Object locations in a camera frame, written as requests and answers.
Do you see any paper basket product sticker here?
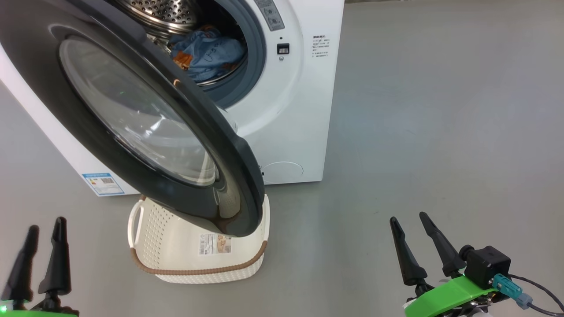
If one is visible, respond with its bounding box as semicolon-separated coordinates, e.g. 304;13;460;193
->
199;233;232;255

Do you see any cream perforated laundry basket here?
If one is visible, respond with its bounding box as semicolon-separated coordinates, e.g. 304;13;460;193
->
128;194;270;284

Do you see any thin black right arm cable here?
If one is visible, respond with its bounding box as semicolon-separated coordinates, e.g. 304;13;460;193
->
509;275;564;317

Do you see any blue patterned clothing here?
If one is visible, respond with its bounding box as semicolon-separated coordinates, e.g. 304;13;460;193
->
170;26;247;83

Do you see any teal right camera connector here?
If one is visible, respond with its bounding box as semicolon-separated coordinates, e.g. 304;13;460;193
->
493;274;534;309

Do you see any grey warning label sticker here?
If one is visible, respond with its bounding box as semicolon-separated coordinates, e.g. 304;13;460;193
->
253;0;285;31

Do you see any round white filter cover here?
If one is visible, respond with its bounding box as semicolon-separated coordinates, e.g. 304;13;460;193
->
260;162;304;182

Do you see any black round glass washer door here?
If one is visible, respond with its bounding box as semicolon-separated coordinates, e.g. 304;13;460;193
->
0;0;266;237

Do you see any white front-load washing machine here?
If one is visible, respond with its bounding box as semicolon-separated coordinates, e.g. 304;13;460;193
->
0;0;345;196

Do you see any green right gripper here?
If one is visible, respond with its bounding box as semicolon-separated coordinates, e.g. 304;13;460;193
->
390;212;498;317

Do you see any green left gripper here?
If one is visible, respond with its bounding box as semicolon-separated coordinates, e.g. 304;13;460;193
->
0;217;80;317

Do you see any blue energy label sticker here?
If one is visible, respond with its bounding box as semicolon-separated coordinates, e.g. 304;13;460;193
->
82;173;125;196

